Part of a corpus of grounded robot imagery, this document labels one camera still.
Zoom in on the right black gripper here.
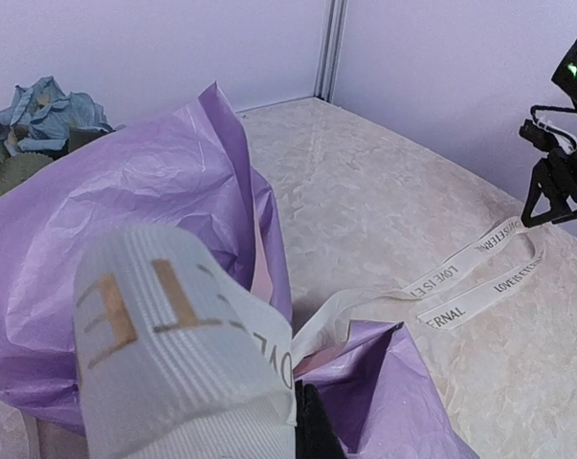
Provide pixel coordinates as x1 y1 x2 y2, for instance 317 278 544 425
522 148 577 228

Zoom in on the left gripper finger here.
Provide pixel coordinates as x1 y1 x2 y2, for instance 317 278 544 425
295 383 346 459

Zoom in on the cream printed ribbon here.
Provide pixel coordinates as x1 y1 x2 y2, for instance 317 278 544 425
74 217 545 458

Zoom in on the purple wrapping paper sheet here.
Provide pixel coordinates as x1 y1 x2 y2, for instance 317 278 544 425
0 86 474 458

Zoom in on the blue fake flower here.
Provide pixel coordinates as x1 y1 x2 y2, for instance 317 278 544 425
0 76 115 197

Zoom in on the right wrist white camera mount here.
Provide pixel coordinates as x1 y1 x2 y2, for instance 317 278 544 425
519 105 577 154

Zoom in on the right aluminium corner post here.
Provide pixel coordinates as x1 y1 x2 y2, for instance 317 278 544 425
313 0 348 103

